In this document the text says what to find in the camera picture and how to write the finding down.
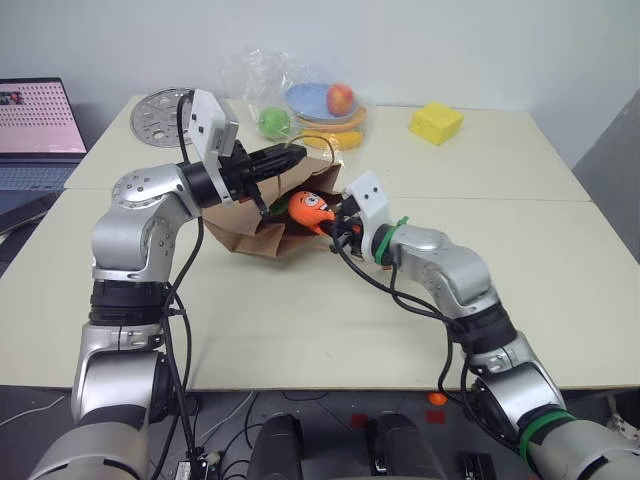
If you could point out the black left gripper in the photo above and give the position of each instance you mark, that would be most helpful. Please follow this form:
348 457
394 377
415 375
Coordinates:
239 170

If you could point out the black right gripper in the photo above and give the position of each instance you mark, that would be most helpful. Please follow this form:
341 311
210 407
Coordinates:
351 240

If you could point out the orange plush toy with face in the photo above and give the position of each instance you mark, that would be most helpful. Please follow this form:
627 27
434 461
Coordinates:
307 210

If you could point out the brown paper bag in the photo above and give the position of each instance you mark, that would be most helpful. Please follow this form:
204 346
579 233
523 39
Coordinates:
260 235

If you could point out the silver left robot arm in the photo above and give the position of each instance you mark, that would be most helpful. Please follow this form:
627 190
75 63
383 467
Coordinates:
140 230

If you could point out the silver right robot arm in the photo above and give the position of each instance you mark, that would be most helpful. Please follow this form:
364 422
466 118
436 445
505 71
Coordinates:
450 270

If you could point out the clear plastic bag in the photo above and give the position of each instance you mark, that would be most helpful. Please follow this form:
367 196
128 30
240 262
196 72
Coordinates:
260 75

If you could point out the green toy apple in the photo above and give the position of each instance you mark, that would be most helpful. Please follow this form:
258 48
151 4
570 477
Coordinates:
274 122

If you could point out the orange plate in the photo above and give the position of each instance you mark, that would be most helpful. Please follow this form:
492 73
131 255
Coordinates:
359 119

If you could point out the red toy apple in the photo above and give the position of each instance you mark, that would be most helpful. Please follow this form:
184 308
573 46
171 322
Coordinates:
340 99

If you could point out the round perforated metal plate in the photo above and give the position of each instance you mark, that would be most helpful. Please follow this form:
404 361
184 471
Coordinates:
155 120

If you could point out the yellow cheese block toy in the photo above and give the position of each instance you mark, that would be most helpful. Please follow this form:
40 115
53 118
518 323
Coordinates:
435 124

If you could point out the small orange floor object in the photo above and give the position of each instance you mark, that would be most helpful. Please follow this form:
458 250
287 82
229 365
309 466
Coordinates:
437 398

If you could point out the dark rounded shape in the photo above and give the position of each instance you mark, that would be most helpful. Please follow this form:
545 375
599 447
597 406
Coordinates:
276 450
405 450

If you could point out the open laptop computer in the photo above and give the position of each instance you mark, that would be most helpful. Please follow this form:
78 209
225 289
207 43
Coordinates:
35 125

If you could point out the dark grey partition panel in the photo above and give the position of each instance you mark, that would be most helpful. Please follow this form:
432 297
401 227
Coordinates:
615 175

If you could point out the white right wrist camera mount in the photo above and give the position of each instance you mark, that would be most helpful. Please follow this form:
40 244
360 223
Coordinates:
371 200

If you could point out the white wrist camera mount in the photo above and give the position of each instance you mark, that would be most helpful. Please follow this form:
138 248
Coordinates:
371 200
206 120

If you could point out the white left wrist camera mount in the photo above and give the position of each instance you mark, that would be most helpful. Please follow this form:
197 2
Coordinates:
206 120

